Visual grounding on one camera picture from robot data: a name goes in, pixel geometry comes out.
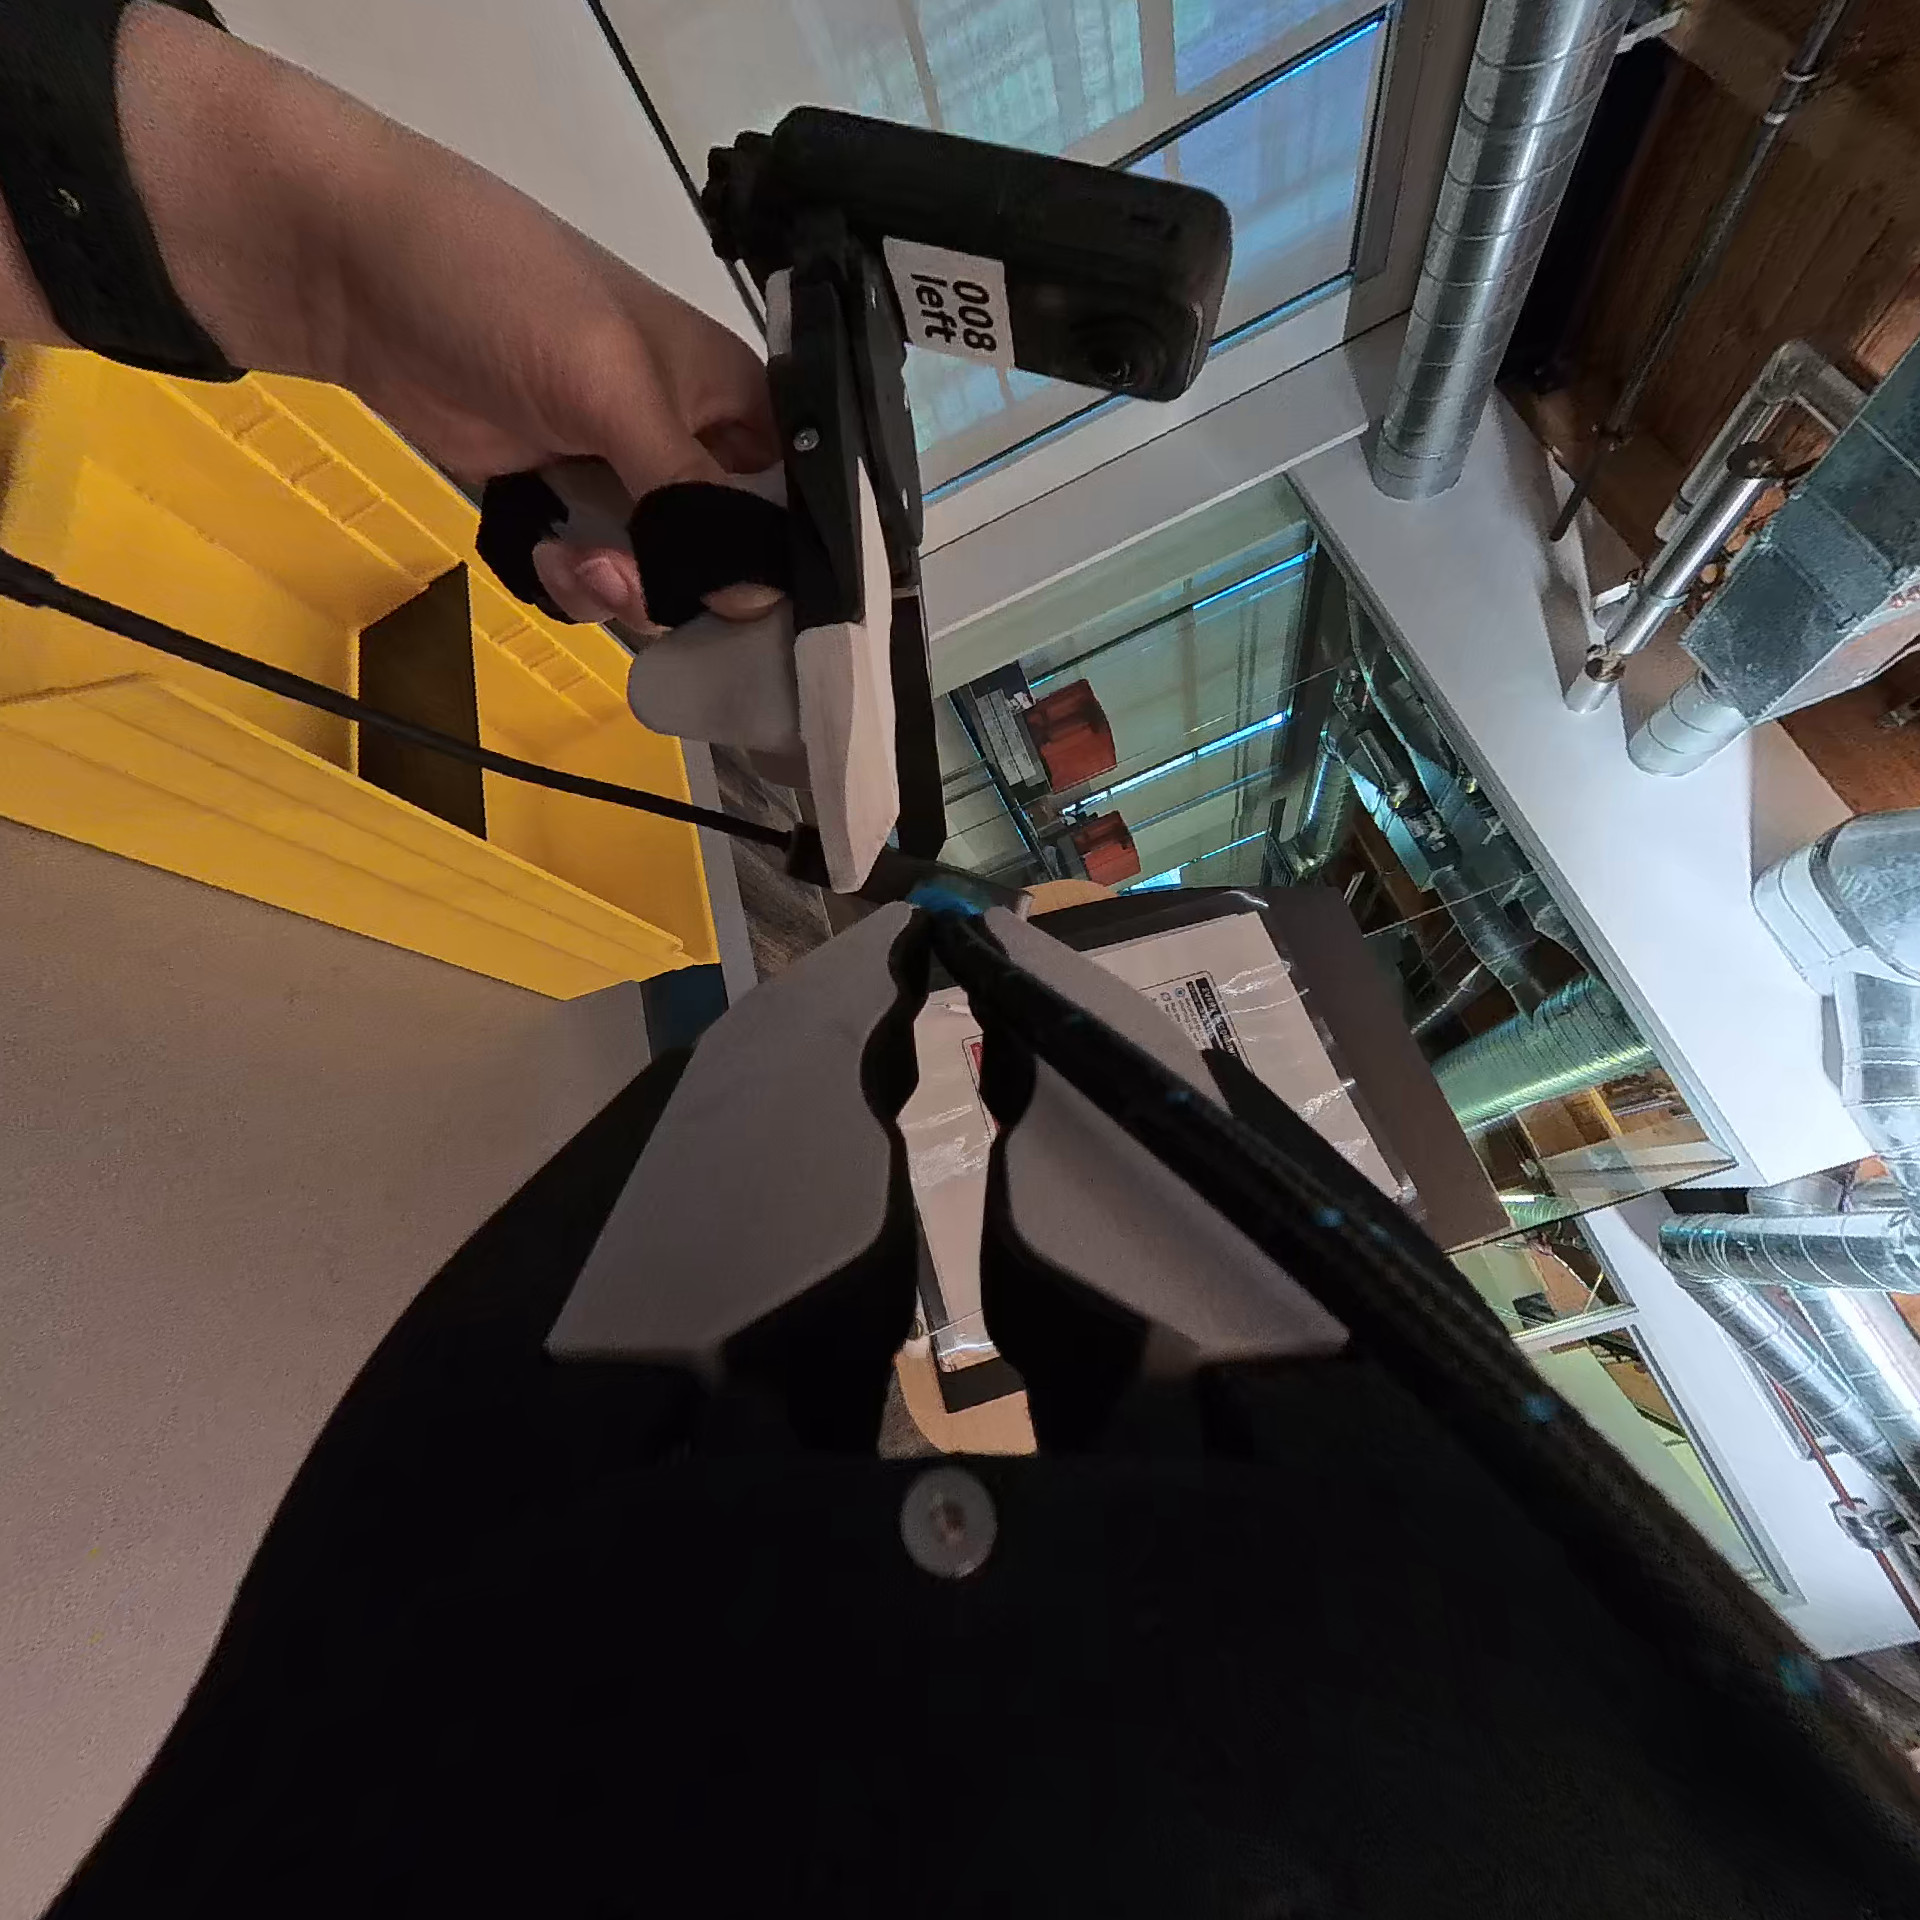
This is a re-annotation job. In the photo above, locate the large grid window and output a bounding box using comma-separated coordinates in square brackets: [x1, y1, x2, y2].
[592, 0, 1403, 495]

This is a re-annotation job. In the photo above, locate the black braided hdmi cable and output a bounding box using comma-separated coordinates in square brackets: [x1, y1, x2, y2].
[908, 881, 1920, 1893]

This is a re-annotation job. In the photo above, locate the rectangular foil duct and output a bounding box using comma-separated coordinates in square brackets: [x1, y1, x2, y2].
[1680, 336, 1920, 721]

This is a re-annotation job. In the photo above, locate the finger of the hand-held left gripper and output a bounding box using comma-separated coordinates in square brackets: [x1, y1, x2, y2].
[884, 582, 951, 858]
[792, 591, 906, 896]

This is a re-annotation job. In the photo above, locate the black wrist strap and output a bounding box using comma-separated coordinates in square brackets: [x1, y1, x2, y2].
[0, 0, 249, 384]

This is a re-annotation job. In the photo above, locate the yellow plastic bin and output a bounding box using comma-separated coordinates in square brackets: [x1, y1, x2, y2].
[0, 342, 721, 1002]

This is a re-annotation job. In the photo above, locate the thin black adapter cable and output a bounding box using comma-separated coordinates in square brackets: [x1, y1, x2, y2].
[0, 546, 827, 880]

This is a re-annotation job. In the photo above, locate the round spiral metal duct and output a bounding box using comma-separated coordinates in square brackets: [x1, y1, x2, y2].
[1367, 0, 1643, 500]

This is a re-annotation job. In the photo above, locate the black bin divider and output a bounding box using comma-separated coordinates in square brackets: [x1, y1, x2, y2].
[356, 562, 489, 840]

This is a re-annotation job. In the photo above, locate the person's left hand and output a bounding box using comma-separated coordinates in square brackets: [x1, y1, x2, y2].
[120, 15, 789, 632]

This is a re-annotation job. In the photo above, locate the large round foil duct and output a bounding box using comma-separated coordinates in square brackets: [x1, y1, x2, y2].
[1746, 809, 1920, 1157]

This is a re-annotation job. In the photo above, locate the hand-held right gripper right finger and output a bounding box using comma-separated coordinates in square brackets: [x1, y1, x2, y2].
[960, 909, 1354, 1359]

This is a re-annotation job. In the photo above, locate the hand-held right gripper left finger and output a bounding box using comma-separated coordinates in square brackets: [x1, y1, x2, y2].
[547, 903, 921, 1373]

